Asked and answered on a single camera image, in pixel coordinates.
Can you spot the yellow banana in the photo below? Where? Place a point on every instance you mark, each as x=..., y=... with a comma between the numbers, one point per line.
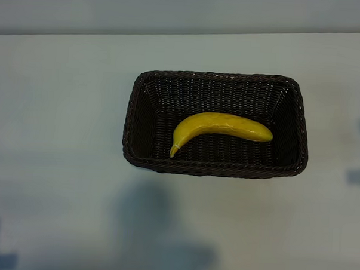
x=216, y=123

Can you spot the dark brown woven basket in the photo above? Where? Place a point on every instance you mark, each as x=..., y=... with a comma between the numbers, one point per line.
x=217, y=97

